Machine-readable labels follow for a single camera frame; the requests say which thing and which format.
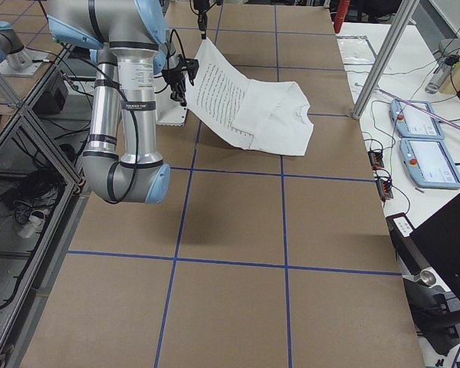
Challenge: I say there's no white long-sleeve printed shirt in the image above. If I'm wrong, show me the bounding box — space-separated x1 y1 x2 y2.
186 38 314 156

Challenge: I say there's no near orange circuit board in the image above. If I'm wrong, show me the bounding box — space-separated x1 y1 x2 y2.
376 177 393 202

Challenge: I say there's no aluminium frame post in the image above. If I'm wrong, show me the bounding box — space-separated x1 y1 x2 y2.
351 0 419 120

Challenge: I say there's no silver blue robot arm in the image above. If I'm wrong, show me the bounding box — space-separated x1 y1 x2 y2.
189 0 223 40
47 1 170 203

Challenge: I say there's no black laptop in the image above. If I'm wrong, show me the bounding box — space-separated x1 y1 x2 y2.
411 193 460 300

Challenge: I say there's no grey water bottle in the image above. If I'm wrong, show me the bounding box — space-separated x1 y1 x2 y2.
425 57 453 94

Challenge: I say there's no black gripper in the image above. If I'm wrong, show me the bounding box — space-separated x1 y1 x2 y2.
169 74 187 107
192 0 211 40

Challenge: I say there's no clear plastic packaging bag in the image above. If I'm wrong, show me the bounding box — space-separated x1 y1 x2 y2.
337 35 376 67

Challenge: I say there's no red cylinder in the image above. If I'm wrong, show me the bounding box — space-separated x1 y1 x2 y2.
333 0 350 34

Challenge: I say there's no far orange circuit board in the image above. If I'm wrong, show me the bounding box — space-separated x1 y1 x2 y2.
367 150 385 170

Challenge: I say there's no far blue teach pendant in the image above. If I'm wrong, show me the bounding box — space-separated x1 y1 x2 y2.
389 99 445 140

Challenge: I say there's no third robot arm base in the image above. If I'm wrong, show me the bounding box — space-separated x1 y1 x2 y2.
0 21 49 77

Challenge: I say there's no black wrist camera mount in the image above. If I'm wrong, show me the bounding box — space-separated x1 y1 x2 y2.
162 57 199 87

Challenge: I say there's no orange circuit board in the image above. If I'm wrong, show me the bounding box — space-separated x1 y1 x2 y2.
367 150 385 170
376 177 393 202

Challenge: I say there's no white camera post with base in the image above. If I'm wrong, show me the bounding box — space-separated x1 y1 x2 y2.
155 29 187 127

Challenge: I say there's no blue teach pendant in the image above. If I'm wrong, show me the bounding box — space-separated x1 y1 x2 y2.
389 99 445 140
399 138 460 189

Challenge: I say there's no near blue teach pendant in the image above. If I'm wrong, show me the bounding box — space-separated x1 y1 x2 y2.
399 138 460 189

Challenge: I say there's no black white device box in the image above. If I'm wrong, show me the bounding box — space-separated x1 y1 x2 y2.
386 212 437 288

